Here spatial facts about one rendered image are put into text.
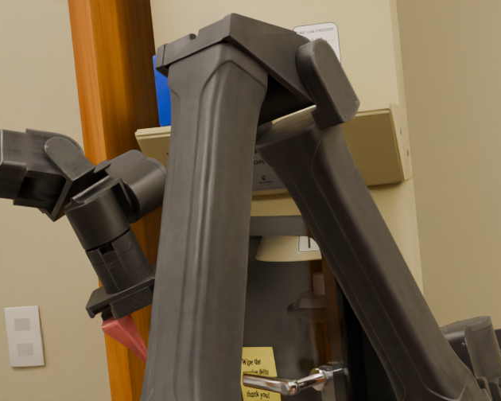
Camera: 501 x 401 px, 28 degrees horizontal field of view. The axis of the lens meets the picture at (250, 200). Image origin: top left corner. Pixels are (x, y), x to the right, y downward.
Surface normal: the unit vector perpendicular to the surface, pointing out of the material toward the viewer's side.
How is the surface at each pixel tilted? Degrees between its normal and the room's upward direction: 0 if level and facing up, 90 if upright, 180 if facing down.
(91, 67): 90
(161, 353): 61
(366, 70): 90
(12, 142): 53
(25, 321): 90
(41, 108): 90
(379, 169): 135
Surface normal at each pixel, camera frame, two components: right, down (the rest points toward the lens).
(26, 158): 0.40, -0.52
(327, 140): 0.85, 0.00
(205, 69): -0.62, -0.40
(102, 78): 0.97, -0.08
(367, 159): -0.09, 0.76
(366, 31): -0.23, 0.07
